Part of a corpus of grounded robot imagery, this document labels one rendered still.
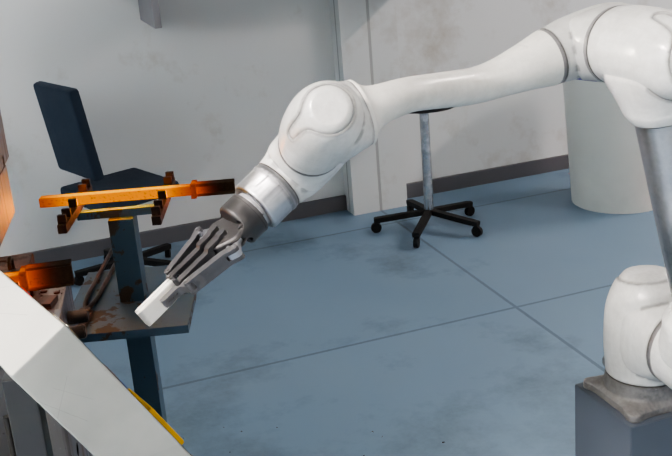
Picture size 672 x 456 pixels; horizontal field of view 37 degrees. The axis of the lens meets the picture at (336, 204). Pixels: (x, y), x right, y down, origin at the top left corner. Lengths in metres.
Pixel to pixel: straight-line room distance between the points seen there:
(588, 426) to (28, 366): 1.35
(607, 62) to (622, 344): 0.63
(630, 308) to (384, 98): 0.78
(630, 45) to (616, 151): 3.35
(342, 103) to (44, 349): 0.52
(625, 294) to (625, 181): 3.01
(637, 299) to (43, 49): 3.38
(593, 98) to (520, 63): 3.21
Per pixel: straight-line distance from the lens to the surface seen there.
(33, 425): 1.38
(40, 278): 1.93
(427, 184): 4.83
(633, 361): 2.05
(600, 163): 5.00
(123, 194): 2.41
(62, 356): 1.18
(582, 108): 4.96
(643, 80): 1.62
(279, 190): 1.53
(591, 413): 2.18
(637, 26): 1.64
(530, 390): 3.43
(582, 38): 1.73
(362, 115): 1.40
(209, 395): 3.54
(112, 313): 2.44
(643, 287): 2.02
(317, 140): 1.38
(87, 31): 4.82
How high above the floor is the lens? 1.65
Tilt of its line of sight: 18 degrees down
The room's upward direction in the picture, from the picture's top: 5 degrees counter-clockwise
